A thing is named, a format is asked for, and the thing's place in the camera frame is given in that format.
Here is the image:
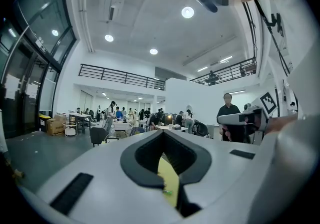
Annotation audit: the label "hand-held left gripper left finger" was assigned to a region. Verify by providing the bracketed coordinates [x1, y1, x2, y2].
[19, 129, 181, 224]

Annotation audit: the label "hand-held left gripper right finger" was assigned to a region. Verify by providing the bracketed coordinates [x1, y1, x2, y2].
[164, 129, 260, 224]

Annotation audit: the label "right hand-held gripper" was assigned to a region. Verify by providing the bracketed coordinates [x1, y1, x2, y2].
[217, 92, 279, 132]

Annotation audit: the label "person's right forearm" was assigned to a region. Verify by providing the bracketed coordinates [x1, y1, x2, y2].
[264, 114, 301, 135]

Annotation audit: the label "black chair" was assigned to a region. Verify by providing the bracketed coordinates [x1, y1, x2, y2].
[89, 127, 110, 148]

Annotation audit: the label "black balcony railing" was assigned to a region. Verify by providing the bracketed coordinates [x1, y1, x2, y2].
[189, 57, 258, 86]
[78, 64, 166, 91]

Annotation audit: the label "yellow tablecloth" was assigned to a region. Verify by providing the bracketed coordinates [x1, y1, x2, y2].
[156, 155, 181, 208]

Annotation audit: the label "brown cardboard box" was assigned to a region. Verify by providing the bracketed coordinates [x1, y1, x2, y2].
[46, 115, 68, 136]

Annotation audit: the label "yellow lid bin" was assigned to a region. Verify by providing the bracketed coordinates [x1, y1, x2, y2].
[38, 114, 53, 133]

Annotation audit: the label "person's white shirt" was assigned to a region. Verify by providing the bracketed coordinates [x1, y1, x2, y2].
[246, 0, 320, 143]

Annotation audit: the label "black framed glass doors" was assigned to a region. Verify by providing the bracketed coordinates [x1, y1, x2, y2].
[0, 0, 77, 140]

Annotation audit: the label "ceiling air conditioner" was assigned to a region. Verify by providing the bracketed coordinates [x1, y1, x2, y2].
[98, 0, 126, 23]

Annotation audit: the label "gold wire hoop stool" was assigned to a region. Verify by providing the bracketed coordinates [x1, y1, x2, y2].
[104, 129, 130, 144]

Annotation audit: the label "round white wire basket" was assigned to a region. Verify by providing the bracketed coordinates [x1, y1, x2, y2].
[62, 121, 78, 138]

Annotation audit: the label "black harness cables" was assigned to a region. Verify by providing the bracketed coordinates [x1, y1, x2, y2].
[253, 0, 291, 77]

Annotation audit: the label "black head camera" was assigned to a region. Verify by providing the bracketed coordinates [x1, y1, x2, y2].
[194, 0, 218, 13]

